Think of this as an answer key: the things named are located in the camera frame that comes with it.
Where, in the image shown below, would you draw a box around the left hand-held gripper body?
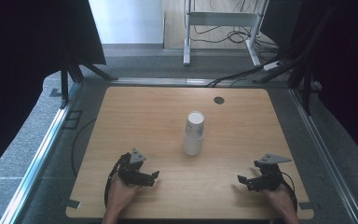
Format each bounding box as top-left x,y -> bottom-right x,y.
117,147 -> 152,188

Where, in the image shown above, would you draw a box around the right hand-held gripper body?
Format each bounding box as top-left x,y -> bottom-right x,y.
254,153 -> 293,191

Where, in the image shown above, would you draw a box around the person's left hand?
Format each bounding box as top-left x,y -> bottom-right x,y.
106,172 -> 139,214

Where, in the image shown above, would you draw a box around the person's right hand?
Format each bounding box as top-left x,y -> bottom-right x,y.
262,186 -> 296,216

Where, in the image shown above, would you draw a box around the black tape rectangle mark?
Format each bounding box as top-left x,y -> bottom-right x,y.
62,109 -> 84,131

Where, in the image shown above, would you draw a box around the black upright stand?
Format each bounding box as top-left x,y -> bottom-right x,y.
287,60 -> 313,116

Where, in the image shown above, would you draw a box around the black stand legs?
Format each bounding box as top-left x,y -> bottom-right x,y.
60,54 -> 119,109

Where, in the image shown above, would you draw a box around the white power strip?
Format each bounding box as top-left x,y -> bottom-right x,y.
263,61 -> 283,72

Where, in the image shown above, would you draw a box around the long black slanted bar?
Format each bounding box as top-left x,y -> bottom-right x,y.
253,4 -> 340,84

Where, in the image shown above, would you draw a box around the black curtain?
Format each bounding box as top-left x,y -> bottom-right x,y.
260,0 -> 358,173
0,0 -> 107,185

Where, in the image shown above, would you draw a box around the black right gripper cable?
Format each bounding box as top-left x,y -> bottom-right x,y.
280,171 -> 299,213

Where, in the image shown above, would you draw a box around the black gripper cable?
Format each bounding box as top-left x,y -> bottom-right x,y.
280,171 -> 299,213
103,153 -> 129,209

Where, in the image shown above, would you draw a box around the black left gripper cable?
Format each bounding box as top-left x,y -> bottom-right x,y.
103,153 -> 129,209

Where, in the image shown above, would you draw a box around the aluminium floor rail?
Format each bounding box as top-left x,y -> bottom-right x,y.
288,88 -> 358,224
0,82 -> 82,224
110,77 -> 291,89

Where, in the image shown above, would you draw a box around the thin black floor cable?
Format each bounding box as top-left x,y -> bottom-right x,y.
71,119 -> 98,179

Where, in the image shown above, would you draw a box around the black cables from power strip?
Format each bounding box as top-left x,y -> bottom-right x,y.
205,55 -> 282,88

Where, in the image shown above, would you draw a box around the tangle of black floor cables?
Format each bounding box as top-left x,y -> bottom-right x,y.
189,0 -> 281,53

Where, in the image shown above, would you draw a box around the white metal desk frame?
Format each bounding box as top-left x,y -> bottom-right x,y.
183,0 -> 269,67

